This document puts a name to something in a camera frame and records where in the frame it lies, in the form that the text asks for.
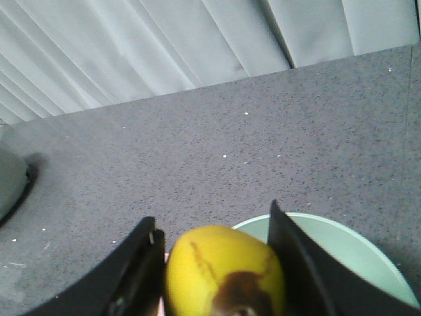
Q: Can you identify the green bowl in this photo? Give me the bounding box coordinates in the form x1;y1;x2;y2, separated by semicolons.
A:
231;212;421;309

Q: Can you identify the yellow banana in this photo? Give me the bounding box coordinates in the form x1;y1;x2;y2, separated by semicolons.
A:
164;225;286;315

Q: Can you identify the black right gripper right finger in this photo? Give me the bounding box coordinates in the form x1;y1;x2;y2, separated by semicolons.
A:
268;200;420;315

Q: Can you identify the pink plate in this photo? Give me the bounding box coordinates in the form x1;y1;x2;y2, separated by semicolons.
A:
157;253;169;316

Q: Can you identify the grey curtain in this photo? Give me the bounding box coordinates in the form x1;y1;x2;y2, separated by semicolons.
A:
1;1;420;124

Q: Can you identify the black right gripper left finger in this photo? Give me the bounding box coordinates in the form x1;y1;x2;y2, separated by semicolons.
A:
27;217;165;315

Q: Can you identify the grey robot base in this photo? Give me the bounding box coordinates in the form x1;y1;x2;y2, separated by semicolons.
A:
1;125;30;221

